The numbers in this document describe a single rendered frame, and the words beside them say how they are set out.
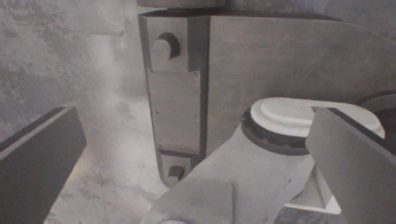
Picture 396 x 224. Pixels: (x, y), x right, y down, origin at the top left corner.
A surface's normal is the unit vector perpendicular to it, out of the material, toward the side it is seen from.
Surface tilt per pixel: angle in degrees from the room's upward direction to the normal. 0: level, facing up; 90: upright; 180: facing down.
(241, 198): 90
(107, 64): 0
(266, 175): 90
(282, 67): 0
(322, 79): 0
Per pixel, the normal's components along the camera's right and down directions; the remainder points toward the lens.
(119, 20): -0.19, 0.50
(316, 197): 0.00, -0.86
